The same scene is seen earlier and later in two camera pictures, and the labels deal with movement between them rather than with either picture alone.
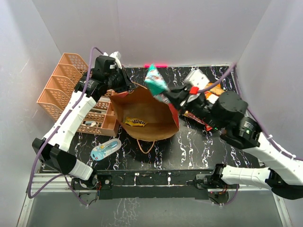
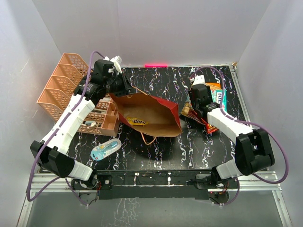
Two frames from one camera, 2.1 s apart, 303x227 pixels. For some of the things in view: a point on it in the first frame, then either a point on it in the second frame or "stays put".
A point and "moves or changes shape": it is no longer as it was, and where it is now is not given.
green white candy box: (156, 85) moves or changes shape
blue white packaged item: (101, 151) stays put
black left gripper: (127, 84) stays put
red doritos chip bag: (196, 118) stays put
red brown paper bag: (162, 117) moves or changes shape
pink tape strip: (156, 65) stays put
